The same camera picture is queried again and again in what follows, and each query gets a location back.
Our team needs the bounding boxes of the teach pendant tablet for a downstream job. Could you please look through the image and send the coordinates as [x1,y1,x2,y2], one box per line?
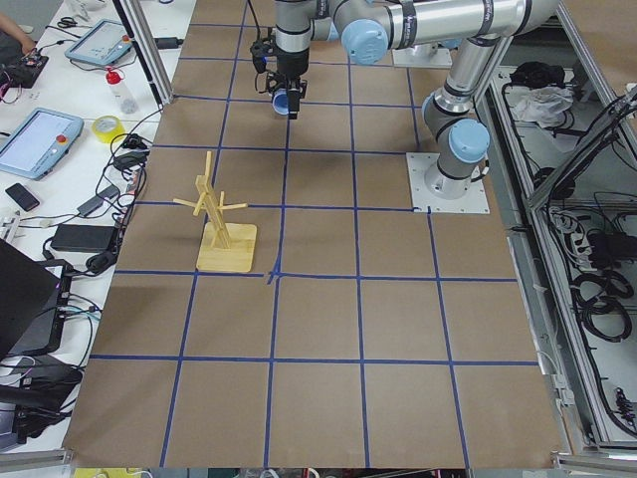
[65,19,132,67]
[1,108,85,180]

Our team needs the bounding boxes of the near teach pendant tablet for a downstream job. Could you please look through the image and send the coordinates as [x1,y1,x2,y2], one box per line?
[1,108,85,180]

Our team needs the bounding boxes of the red capped squeeze bottle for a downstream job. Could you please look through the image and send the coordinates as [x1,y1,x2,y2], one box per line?
[106,67,138,115]

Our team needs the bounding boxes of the light blue plastic cup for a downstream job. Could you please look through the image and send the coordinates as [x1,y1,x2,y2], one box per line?
[271,89,289,116]

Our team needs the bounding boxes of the black laptop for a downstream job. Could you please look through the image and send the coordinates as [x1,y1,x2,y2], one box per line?
[1,241,72,359]

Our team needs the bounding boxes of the small black adapter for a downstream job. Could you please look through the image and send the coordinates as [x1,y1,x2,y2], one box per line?
[78,185,119,218]

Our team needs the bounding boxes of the black scissors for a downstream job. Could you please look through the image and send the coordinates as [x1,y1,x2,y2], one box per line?
[57,16,84,29]

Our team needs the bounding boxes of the yellow tape roll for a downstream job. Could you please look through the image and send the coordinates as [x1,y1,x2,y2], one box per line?
[92,116,125,143]

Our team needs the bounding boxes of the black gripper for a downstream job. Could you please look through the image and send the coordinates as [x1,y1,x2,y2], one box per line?
[265,48,310,120]

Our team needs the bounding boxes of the black cable bundle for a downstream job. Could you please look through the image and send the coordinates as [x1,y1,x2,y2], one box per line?
[42,107,163,275]

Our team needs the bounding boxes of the crumpled white cloth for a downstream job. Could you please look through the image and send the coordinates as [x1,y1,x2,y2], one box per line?
[512,87,573,128]

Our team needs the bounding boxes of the black smartphone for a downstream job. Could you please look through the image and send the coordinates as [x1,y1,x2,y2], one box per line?
[5,183,40,212]

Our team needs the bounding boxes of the aluminium frame post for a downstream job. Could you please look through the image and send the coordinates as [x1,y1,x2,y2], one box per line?
[112,0,173,108]

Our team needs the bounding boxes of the far teach pendant tablet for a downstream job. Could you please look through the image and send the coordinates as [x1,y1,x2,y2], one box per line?
[65,19,132,67]

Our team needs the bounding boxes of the right side black adapter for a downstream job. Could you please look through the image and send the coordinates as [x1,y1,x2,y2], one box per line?
[154,37,184,50]

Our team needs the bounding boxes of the wooden cup tree stand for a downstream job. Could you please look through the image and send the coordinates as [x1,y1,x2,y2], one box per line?
[172,151,258,274]

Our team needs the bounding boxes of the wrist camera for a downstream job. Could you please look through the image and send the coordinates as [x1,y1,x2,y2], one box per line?
[250,39,275,75]

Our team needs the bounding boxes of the black power adapter brick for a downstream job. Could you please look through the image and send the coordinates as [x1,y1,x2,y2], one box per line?
[51,224,116,253]

